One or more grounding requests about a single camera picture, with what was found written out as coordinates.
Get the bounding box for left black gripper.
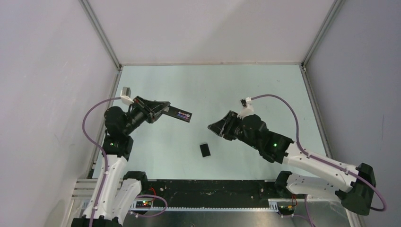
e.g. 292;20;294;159
122;96;170;135

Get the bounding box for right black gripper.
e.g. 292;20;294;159
208;111;260;150

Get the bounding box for black remote control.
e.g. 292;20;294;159
163;106;192;123

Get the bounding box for black battery cover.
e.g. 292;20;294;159
200;143;211;157

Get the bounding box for blue purple battery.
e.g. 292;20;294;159
177;114;190;119

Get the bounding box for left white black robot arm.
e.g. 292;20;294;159
71;96;170;227

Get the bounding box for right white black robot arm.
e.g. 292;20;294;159
208;111;376;216

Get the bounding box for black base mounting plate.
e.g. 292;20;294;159
142;180;281;209

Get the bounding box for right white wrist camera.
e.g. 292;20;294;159
238;97;254;119

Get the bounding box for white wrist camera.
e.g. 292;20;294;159
120;87;133;106
238;97;254;119

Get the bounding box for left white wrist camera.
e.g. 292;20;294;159
120;87;133;106

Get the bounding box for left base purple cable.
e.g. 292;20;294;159
125;194;168;218

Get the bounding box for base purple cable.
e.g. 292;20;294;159
125;194;168;218
282;194;317;227

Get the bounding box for aluminium frame rail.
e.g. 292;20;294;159
70;178;356;214

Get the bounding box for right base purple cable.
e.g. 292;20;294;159
282;194;317;227

